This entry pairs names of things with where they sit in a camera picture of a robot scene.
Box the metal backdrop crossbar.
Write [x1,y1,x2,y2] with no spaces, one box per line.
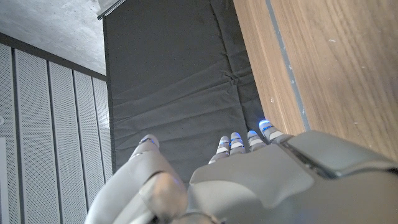
[96,0,127,21]

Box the black backdrop curtain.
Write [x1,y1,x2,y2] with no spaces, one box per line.
[102,0,266,185]

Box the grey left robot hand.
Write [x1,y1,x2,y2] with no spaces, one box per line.
[84,119,398,224]

